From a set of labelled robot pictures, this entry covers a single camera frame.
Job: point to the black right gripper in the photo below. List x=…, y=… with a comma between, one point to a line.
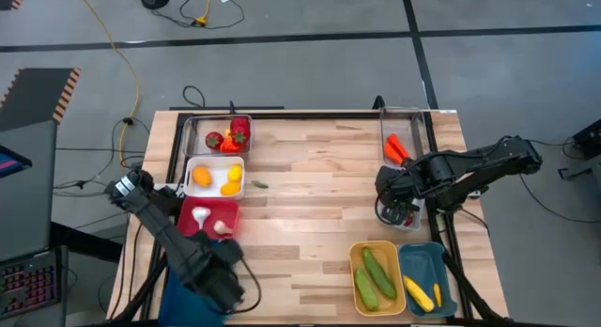
x=399, y=183

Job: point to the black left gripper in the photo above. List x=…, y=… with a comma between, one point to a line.
x=220, y=289

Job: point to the red chili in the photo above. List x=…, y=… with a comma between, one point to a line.
x=411, y=220

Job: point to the grey plastic bin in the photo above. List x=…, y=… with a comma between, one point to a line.
x=420, y=214

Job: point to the orange carrot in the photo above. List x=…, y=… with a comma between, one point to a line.
x=398, y=144
x=390, y=154

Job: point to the garlic bulb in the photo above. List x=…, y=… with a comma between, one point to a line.
x=223, y=227

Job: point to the dark green cucumber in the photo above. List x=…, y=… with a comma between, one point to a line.
x=378, y=273

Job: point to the white mushroom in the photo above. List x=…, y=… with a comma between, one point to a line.
x=201, y=215

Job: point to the light green cucumber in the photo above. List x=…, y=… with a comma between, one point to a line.
x=366, y=289

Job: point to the yellow squash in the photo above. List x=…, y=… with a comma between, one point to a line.
x=418, y=293

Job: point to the small yellow chili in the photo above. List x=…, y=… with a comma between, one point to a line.
x=437, y=295

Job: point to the yellow round fruit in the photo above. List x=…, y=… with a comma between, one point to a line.
x=230, y=189

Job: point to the yellow-orange bell pepper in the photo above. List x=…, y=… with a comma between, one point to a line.
x=202, y=176

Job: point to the yellow lemon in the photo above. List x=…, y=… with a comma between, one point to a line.
x=235, y=173

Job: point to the bright red bell pepper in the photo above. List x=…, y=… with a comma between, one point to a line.
x=229, y=146

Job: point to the red tomato green stem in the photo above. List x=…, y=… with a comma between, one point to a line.
x=214, y=140

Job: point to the round red pepper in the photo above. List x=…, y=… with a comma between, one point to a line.
x=240, y=137

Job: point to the orange bell pepper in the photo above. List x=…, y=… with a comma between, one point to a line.
x=228, y=132

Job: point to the dark red bell pepper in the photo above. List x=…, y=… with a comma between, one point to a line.
x=240, y=123

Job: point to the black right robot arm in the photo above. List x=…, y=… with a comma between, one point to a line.
x=479, y=165

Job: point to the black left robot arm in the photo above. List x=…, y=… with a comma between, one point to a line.
x=164, y=233

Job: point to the orange-yellow plastic bin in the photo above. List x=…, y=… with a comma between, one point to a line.
x=392, y=256

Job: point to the large blue plastic bin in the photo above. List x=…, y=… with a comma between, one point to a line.
x=176, y=310

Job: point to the teal plastic bin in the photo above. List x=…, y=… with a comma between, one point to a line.
x=425, y=266

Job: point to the red plastic bin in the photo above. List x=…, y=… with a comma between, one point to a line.
x=225, y=209

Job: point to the narrow clear plastic bin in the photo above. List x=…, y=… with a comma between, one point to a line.
x=404, y=122

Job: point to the small green stem piece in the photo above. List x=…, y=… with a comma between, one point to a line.
x=259, y=184

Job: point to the white plastic bin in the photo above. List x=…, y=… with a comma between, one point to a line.
x=217, y=176

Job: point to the black desk base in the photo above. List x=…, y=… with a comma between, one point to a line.
x=84, y=242

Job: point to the wide clear plastic bin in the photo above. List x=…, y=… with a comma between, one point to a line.
x=197, y=129

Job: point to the thin black bar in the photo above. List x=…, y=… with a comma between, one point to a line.
x=263, y=108

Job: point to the black backlit keyboard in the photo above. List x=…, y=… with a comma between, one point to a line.
x=28, y=284

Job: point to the black equipment box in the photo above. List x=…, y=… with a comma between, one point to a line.
x=589, y=140

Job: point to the grey desk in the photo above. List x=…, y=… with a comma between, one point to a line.
x=28, y=209

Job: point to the black computer monitor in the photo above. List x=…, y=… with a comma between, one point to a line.
x=11, y=162

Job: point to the small black camera mount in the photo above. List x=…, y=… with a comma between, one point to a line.
x=231, y=106
x=378, y=103

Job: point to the black metal bracket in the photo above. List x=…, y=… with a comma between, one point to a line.
x=575, y=173

